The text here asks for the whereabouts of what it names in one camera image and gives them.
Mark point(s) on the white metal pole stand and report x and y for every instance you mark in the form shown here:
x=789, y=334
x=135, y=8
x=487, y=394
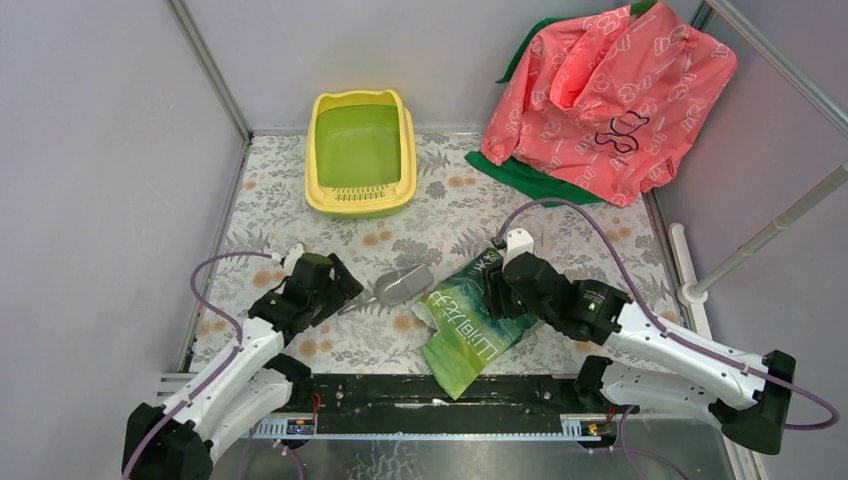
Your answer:
x=693, y=292

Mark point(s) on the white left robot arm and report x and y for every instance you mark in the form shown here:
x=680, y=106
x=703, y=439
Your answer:
x=185, y=435

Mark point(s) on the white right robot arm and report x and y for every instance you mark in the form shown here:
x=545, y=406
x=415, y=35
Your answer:
x=745, y=396

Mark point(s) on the floral table mat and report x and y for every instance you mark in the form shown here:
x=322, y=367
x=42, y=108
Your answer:
x=454, y=213

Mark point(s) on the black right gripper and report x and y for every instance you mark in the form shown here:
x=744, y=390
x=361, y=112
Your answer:
x=502, y=289

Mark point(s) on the silver metal scoop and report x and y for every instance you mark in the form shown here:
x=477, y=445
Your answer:
x=396, y=287

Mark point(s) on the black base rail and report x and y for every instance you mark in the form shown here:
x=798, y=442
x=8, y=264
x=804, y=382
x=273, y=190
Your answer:
x=511, y=405

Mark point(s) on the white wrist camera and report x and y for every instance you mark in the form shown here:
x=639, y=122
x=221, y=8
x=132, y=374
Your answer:
x=288, y=259
x=514, y=242

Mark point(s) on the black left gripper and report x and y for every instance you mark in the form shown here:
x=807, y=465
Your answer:
x=338, y=287

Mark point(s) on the green litter bag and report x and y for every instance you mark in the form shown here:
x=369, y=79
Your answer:
x=467, y=338

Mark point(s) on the yellow litter box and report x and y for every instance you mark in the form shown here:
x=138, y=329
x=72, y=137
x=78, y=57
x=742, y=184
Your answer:
x=360, y=159

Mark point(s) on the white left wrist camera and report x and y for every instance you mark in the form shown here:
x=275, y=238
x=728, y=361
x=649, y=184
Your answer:
x=288, y=259

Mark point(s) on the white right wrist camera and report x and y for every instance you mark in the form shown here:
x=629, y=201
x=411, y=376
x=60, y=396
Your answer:
x=514, y=242

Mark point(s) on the green cloth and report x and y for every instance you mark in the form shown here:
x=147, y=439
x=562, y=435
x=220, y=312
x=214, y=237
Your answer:
x=530, y=179

